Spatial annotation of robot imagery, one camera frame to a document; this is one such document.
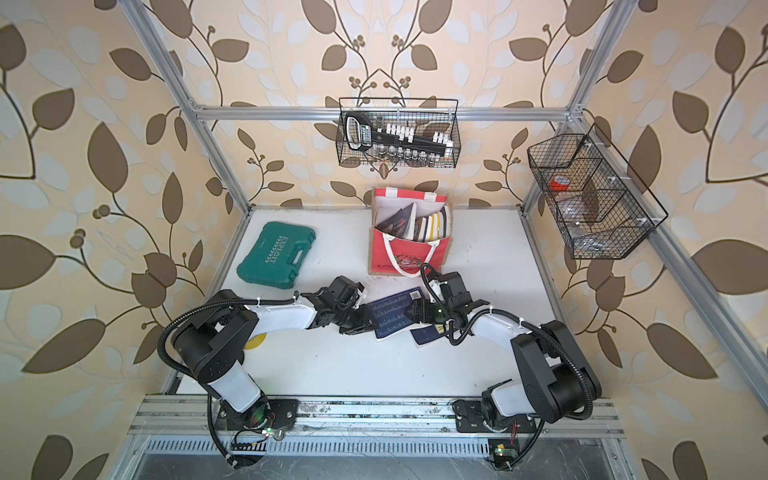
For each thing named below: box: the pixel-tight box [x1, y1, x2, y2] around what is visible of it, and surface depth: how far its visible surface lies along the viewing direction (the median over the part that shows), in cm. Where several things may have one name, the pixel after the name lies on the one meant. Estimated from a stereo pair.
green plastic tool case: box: [237, 222, 316, 289], surface depth 104 cm
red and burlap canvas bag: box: [368, 187, 453, 278], surface depth 93 cm
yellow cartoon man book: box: [420, 205, 452, 242], surface depth 95 cm
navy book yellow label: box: [369, 287, 423, 339], surface depth 92 cm
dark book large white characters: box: [375, 202, 417, 239], surface depth 93 cm
